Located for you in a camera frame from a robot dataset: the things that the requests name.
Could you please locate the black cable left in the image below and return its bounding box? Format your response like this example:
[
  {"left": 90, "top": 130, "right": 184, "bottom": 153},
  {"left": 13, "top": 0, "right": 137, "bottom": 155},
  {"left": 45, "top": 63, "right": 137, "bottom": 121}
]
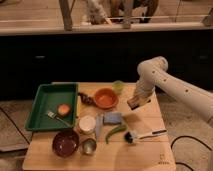
[{"left": 0, "top": 107, "right": 33, "bottom": 145}]

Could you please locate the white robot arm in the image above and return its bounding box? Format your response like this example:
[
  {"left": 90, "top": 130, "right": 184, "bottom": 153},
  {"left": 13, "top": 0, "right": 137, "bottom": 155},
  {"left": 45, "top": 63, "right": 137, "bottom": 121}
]
[{"left": 127, "top": 56, "right": 213, "bottom": 127}]

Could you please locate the orange fruit half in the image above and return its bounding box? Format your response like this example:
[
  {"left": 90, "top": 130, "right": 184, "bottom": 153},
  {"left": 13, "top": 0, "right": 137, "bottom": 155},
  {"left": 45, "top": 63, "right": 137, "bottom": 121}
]
[{"left": 57, "top": 104, "right": 71, "bottom": 117}]

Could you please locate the black cable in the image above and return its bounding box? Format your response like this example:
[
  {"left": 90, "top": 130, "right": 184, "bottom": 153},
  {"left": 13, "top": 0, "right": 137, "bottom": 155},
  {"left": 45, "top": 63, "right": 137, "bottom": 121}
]
[
  {"left": 170, "top": 134, "right": 213, "bottom": 171},
  {"left": 0, "top": 107, "right": 33, "bottom": 145}
]

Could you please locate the dark block eraser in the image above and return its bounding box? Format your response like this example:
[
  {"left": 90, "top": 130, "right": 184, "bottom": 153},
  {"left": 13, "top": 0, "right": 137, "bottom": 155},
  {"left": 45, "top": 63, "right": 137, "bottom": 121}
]
[{"left": 127, "top": 99, "right": 146, "bottom": 110}]

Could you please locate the small metal cup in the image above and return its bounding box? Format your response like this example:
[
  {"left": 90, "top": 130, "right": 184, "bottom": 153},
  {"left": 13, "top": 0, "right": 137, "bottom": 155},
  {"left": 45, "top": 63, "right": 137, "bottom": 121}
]
[{"left": 82, "top": 138, "right": 97, "bottom": 155}]

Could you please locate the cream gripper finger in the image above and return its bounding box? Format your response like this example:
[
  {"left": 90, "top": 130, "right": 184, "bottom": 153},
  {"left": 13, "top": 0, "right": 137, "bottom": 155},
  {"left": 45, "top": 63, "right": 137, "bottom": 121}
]
[{"left": 132, "top": 95, "right": 151, "bottom": 104}]

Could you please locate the black dish brush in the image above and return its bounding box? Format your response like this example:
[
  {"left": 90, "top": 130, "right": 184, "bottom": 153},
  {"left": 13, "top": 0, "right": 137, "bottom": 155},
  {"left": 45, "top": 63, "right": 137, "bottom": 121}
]
[{"left": 124, "top": 130, "right": 166, "bottom": 144}]

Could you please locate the silver fork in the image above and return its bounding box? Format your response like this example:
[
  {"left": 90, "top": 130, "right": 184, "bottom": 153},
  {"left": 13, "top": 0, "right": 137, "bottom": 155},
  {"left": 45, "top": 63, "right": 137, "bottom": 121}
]
[{"left": 47, "top": 111, "right": 72, "bottom": 128}]

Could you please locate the grey knife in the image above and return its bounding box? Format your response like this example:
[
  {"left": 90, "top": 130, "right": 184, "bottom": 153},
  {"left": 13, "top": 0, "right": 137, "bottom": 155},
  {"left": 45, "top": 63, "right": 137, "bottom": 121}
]
[{"left": 95, "top": 114, "right": 103, "bottom": 140}]

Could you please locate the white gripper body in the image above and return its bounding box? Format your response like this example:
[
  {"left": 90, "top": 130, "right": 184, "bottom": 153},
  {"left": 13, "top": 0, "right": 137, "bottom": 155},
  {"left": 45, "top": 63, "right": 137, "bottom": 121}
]
[{"left": 133, "top": 80, "right": 155, "bottom": 98}]

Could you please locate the blue sponge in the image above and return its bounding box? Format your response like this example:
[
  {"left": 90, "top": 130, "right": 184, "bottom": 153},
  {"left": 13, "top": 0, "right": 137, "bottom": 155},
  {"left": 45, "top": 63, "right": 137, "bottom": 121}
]
[{"left": 103, "top": 112, "right": 122, "bottom": 125}]

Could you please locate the green plastic tray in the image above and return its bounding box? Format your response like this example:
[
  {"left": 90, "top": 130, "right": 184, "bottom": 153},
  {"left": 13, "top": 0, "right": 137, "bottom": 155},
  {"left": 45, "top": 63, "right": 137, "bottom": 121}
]
[{"left": 25, "top": 83, "right": 78, "bottom": 132}]

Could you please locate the orange bowl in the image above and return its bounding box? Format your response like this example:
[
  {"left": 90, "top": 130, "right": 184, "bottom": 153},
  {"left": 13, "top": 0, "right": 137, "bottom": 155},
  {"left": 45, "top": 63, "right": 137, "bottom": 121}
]
[{"left": 93, "top": 88, "right": 118, "bottom": 109}]

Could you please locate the green chili pepper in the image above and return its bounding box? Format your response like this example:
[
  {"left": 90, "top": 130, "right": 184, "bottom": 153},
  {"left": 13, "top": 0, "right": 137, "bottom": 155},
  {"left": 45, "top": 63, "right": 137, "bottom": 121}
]
[{"left": 105, "top": 124, "right": 127, "bottom": 144}]

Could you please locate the black cable right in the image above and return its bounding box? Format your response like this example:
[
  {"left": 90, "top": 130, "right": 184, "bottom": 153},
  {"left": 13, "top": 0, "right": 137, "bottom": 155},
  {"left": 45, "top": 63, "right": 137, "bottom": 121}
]
[{"left": 170, "top": 134, "right": 213, "bottom": 171}]

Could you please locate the brown twisted toy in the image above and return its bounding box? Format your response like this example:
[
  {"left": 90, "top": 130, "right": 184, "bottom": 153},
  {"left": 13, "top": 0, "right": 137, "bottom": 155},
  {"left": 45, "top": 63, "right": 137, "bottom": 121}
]
[{"left": 78, "top": 92, "right": 95, "bottom": 106}]

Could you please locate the green plastic cup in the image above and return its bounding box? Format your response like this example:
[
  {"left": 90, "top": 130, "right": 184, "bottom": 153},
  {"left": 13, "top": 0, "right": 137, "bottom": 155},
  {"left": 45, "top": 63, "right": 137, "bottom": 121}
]
[{"left": 113, "top": 80, "right": 124, "bottom": 95}]

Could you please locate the white paper cup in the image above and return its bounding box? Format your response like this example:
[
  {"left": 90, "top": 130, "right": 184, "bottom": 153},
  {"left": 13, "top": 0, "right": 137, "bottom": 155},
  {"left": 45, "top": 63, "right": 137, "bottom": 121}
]
[{"left": 78, "top": 116, "right": 96, "bottom": 134}]

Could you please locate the dark purple bowl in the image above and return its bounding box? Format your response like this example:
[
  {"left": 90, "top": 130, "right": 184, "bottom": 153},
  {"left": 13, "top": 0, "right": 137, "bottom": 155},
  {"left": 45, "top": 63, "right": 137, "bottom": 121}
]
[{"left": 52, "top": 130, "right": 79, "bottom": 158}]

